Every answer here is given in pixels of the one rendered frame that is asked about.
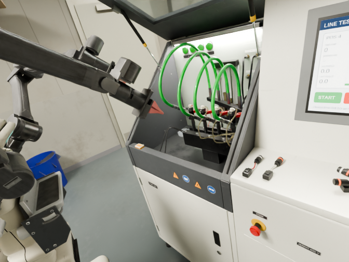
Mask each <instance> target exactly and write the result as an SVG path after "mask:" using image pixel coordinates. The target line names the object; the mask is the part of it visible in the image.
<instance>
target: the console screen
mask: <svg viewBox="0 0 349 262"><path fill-rule="evenodd" d="M294 120H297V121H308V122H317V123H328V124H338V125H348V126H349V1H345V2H340V3H336V4H332V5H327V6H323V7H318V8H314V9H310V10H308V15H307V23H306V31H305V39H304V47H303V55H302V63H301V71H300V79H299V87H298V95H297V103H296V111H295V116H294Z"/></svg>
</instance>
